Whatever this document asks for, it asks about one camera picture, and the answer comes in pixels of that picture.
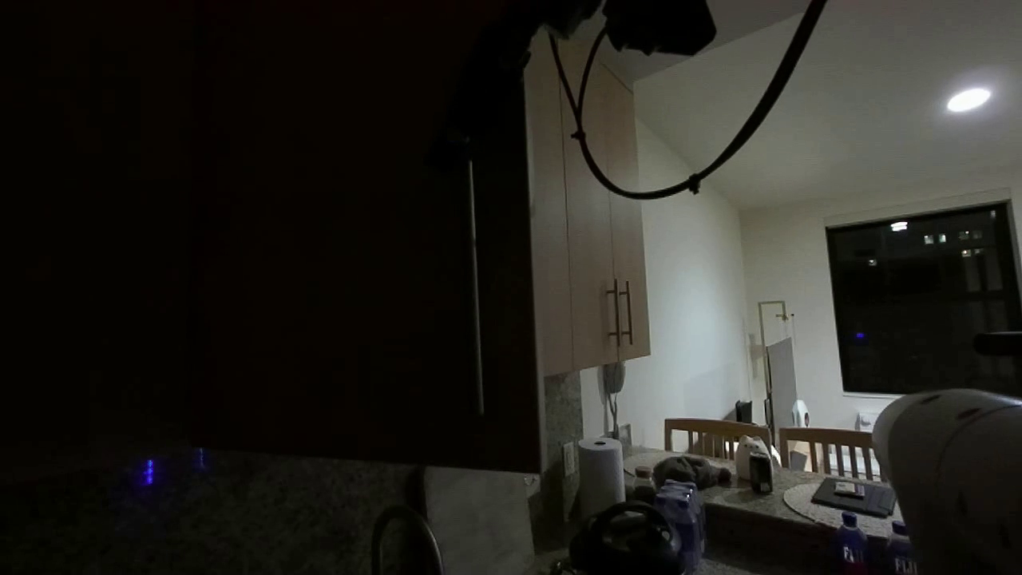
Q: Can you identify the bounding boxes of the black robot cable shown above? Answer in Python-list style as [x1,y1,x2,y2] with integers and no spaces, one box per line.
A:
[544,0,833,206]

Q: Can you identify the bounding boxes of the metal cabinet handle left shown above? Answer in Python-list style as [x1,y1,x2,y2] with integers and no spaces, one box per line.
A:
[465,157,487,418]

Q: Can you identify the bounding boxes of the metal faucet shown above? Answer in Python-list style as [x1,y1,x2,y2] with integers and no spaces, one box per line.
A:
[371,506,447,575]

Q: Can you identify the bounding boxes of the blue water bottle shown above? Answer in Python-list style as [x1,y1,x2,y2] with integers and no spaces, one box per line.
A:
[836,511,868,575]

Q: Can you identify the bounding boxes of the wooden chair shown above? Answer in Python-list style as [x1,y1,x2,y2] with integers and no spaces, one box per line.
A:
[779,429,883,482]
[663,418,772,459]

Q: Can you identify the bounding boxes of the wooden cabinet door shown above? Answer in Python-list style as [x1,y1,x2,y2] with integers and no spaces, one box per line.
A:
[0,0,544,481]

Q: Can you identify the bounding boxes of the wooden chair right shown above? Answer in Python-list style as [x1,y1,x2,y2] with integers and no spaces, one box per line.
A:
[779,429,883,482]

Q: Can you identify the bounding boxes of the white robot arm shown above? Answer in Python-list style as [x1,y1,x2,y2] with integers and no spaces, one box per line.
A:
[871,390,1022,575]

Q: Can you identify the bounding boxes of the paper towel roll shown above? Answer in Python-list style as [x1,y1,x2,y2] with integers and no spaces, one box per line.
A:
[577,438,625,519]

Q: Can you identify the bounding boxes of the round ceiling light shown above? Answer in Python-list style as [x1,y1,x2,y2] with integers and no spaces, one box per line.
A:
[944,88,992,117]

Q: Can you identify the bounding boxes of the wooden chair left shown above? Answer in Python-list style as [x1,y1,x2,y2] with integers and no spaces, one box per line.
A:
[663,418,772,459]

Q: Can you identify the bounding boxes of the dark window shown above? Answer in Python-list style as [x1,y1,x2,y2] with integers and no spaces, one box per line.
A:
[827,201,1022,396]

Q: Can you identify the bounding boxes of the far wooden cabinet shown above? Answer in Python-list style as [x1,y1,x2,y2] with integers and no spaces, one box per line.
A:
[525,33,652,378]

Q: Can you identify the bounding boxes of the round table mat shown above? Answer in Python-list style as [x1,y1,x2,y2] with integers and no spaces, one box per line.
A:
[782,475,899,530]

